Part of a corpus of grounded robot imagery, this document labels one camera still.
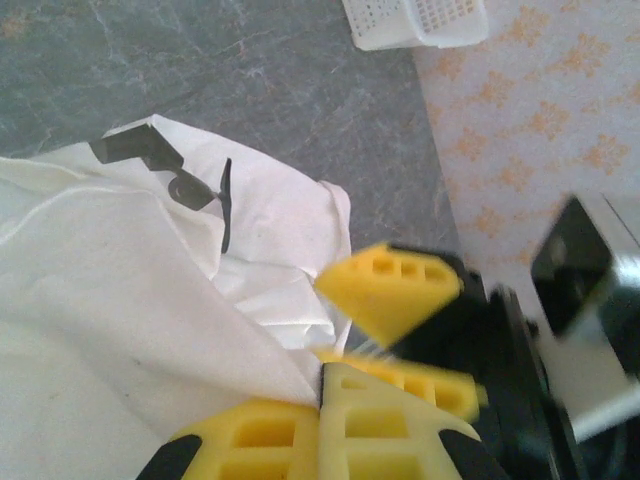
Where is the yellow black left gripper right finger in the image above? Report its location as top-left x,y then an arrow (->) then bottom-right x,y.
319,362 -> 507,480

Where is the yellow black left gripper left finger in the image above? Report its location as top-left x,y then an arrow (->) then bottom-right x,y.
134,399 -> 322,480

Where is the white perforated plastic basket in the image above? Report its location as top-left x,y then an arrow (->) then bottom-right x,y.
342,0 -> 490,52

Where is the white t-shirt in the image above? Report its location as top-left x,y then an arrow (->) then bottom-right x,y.
0,113 -> 354,480

